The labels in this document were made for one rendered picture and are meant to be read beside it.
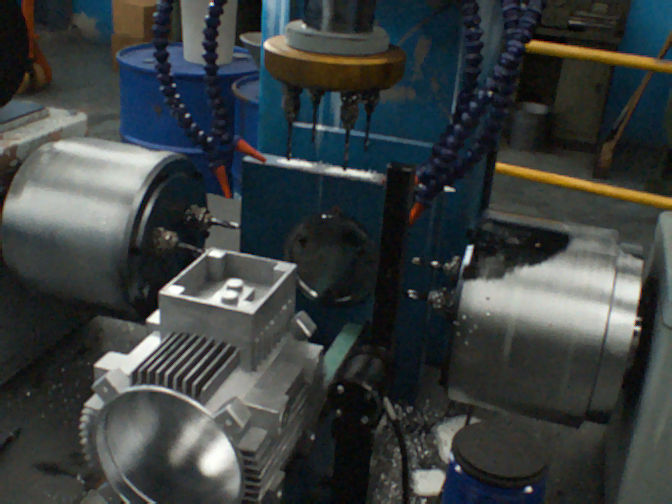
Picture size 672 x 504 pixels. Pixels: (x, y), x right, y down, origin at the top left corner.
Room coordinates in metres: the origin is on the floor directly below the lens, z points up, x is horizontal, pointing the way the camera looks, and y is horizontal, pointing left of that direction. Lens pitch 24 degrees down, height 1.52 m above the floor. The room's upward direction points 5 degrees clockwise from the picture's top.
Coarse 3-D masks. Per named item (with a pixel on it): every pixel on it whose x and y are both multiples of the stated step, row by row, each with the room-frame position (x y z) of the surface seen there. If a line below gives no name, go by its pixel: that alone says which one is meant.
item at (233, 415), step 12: (300, 312) 0.79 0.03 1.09; (300, 324) 0.77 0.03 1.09; (312, 324) 0.79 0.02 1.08; (300, 336) 0.77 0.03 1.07; (108, 372) 0.65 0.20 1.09; (120, 372) 0.65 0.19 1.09; (96, 384) 0.64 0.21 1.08; (108, 384) 0.64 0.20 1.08; (120, 384) 0.64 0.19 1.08; (108, 396) 0.64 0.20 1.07; (228, 408) 0.60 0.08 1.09; (240, 408) 0.61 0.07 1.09; (216, 420) 0.61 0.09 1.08; (228, 420) 0.61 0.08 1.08; (240, 420) 0.60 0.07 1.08; (228, 432) 0.60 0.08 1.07; (108, 492) 0.64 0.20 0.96
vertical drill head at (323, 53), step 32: (320, 0) 1.01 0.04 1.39; (352, 0) 1.01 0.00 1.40; (288, 32) 1.02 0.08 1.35; (320, 32) 1.00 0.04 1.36; (352, 32) 1.01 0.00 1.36; (384, 32) 1.04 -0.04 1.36; (288, 64) 0.98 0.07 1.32; (320, 64) 0.96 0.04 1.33; (352, 64) 0.96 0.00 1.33; (384, 64) 0.98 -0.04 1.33; (288, 96) 1.00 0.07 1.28; (320, 96) 1.09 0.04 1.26; (352, 96) 0.98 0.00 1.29; (288, 128) 1.01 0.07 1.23; (352, 128) 0.99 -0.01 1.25; (288, 160) 1.01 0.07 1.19
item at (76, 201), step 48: (48, 144) 1.12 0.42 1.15; (96, 144) 1.10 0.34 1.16; (48, 192) 1.01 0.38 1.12; (96, 192) 1.00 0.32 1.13; (144, 192) 1.00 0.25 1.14; (192, 192) 1.12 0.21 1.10; (48, 240) 0.98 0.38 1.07; (96, 240) 0.96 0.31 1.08; (144, 240) 0.99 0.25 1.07; (192, 240) 1.12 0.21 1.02; (48, 288) 0.99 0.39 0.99; (96, 288) 0.96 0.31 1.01; (144, 288) 0.99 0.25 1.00
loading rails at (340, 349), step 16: (368, 320) 1.09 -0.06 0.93; (352, 336) 1.05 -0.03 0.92; (368, 336) 1.06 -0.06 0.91; (336, 352) 1.00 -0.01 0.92; (336, 368) 0.96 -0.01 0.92; (320, 416) 0.85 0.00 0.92; (320, 432) 0.86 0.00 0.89; (320, 448) 0.86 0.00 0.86; (288, 464) 0.74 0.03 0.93; (304, 464) 0.80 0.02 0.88; (320, 464) 0.87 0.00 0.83; (288, 480) 0.75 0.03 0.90; (304, 480) 0.80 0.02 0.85; (320, 480) 0.84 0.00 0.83; (288, 496) 0.75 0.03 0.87; (304, 496) 0.81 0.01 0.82; (320, 496) 0.82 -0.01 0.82
